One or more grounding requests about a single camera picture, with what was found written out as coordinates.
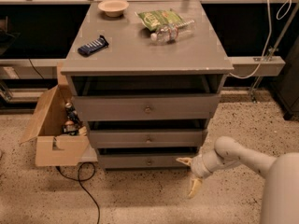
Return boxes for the items inside cardboard box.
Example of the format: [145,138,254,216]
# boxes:
[62,102,87,136]

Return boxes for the grey wooden drawer cabinet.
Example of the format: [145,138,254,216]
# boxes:
[62,1,233,157]

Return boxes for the grey bottom drawer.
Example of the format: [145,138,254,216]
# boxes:
[98,153,196,169]

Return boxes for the black floor cable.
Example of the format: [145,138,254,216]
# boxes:
[55,161,102,224]

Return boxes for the beige ceramic bowl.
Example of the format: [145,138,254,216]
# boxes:
[98,0,129,18]

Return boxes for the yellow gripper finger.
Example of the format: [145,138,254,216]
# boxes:
[176,158,192,166]
[188,177,203,199]

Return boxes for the dark cabinet at right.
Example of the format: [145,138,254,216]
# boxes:
[273,36,299,120]

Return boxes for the open cardboard box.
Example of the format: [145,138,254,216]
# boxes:
[20,61,92,168]

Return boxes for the clear plastic water bottle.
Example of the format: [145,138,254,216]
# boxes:
[150,20,195,44]

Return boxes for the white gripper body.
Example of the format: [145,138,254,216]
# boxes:
[191,155,212,179]

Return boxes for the grey middle drawer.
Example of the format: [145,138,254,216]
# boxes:
[89,129,207,148]

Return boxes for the grey top drawer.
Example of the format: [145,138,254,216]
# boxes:
[73,94,220,121]

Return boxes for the green chip bag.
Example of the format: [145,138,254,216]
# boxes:
[136,9,183,32]

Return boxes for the white hanging cable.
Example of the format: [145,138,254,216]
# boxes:
[229,0,293,80]

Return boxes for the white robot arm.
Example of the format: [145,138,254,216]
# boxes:
[177,136,299,224]

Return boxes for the grey drawer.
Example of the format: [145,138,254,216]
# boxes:
[89,129,207,148]
[98,153,196,169]
[73,94,220,121]

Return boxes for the metal frame strut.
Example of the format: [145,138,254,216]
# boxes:
[249,2,299,104]

